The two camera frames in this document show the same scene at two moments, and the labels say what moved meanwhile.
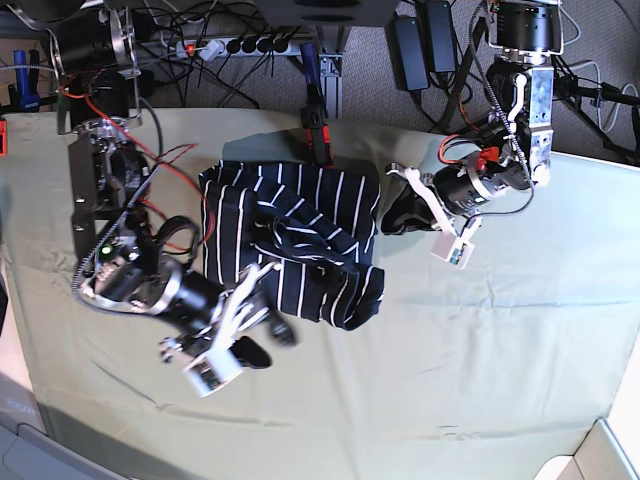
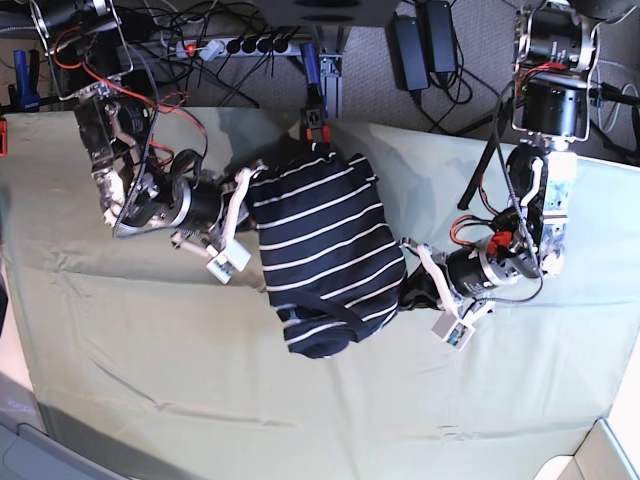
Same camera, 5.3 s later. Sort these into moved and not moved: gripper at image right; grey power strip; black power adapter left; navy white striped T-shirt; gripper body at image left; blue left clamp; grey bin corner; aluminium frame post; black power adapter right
Moved: gripper at image right; navy white striped T-shirt; gripper body at image left
Not moved: grey bin corner; grey power strip; black power adapter left; black power adapter right; aluminium frame post; blue left clamp
